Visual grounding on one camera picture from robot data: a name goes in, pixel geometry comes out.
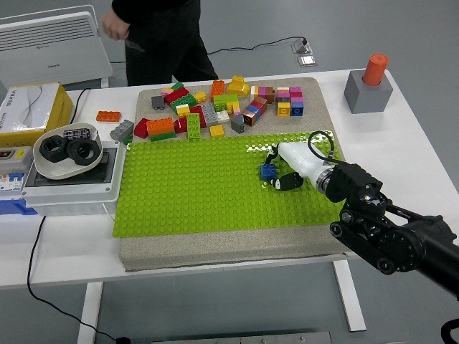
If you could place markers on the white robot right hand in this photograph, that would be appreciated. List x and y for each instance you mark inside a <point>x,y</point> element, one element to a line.
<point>301,161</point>

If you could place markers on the person's right hand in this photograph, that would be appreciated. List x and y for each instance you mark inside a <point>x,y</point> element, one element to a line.
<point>114,27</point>

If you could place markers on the blue square toy brick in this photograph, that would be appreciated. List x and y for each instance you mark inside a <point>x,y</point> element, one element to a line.
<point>267,172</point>

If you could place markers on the pink white brown brick stack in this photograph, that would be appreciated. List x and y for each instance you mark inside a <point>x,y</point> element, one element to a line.
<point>263,92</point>

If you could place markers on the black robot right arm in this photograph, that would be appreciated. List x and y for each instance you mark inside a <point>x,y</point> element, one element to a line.
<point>394,243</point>

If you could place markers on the green studded baseplate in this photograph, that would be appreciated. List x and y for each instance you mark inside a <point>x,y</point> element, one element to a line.
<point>201,190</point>

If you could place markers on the person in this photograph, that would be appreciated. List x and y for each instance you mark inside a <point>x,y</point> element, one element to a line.
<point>165,43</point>

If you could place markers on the blue magenta pink brick stack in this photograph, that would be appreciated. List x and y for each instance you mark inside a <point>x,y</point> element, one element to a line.
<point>296,104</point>

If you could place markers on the yellow black pink brick stack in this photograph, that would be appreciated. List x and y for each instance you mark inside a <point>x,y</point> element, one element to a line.
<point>284,105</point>

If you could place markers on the brown blue red brick stack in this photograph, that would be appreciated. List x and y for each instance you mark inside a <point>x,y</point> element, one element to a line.
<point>254,112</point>

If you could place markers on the white panel heater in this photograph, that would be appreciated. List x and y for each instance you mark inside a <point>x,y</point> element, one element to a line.
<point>50,53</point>

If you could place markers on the dark grey sloped brick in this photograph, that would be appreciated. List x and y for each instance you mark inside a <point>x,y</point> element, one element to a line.
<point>237,124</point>

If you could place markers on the pink yellow small brick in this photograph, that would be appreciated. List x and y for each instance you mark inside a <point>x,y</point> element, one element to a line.
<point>166,91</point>

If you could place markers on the yellow pink small stack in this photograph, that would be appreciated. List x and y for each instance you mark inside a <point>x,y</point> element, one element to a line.
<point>235,107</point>

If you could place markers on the dark grey small brick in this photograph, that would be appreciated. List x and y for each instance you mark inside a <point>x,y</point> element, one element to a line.
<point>157,102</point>

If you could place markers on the orange flat long brick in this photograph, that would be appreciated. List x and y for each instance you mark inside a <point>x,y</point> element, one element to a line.
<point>108,116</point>

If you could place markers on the yellow square brick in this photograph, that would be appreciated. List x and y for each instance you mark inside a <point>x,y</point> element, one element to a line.
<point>201,97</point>
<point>216,131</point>

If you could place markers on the white square brick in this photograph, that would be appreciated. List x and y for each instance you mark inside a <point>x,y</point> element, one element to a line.
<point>222,116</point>

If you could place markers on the grey block holder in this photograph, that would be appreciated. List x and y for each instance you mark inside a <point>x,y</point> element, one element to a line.
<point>365,96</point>

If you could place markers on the red long brick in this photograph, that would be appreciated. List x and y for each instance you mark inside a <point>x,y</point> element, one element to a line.
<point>176,95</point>

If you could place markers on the lime green wide brick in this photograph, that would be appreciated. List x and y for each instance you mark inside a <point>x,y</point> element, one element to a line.
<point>225,100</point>

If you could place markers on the yellow arch brick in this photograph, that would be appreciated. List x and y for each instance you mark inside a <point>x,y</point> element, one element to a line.
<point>238,86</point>

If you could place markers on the closed metal floor socket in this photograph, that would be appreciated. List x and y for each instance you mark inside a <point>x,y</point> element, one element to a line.
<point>307,60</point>

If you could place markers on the grey long brick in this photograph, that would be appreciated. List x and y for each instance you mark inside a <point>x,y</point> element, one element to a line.
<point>209,114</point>
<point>122,130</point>

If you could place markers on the red sloped brick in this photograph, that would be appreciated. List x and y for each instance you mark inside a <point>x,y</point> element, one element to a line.
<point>141,128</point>

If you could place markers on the yellow white brick stack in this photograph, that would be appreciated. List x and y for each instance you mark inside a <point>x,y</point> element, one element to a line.
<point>183,110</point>

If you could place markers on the grey-brown foam mat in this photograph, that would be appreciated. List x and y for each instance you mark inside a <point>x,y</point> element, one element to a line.
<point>233,247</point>

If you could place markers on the orange tall brick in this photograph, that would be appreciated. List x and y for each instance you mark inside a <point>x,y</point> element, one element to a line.
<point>217,87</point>

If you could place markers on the lime green long brick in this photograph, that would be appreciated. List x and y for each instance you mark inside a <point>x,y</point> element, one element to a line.
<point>194,125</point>

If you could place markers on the small purple circuit board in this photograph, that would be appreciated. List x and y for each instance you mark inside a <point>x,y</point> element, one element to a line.
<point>76,134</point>

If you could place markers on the dark green small brick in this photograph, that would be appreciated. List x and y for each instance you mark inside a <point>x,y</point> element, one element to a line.
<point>128,140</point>

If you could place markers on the open metal floor socket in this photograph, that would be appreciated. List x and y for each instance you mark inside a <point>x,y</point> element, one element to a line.
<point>300,46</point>

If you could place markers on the orange cylinder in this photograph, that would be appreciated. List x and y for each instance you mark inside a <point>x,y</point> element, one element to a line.
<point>374,70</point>

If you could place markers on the yellow white tissue box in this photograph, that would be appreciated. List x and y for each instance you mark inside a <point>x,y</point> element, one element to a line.
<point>28,107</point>

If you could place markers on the dark green flat brick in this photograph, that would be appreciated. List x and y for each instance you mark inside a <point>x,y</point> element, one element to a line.
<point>163,136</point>

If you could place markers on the large black hex nut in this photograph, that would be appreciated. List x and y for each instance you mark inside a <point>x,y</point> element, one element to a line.
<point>73,154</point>
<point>44,150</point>

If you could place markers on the white table leg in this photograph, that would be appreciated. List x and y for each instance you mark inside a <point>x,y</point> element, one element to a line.
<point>89,311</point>
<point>349,297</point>

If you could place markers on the white shallow bowl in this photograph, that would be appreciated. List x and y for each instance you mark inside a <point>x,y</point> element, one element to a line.
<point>59,170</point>

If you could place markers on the grey circuit breaker unit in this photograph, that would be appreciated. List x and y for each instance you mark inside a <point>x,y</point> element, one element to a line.
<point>14,165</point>

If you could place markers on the black round plug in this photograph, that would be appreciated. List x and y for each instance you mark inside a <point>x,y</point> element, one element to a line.
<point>123,339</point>

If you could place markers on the grey electrical enclosure box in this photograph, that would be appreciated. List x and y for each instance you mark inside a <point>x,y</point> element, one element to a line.
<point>71,197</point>

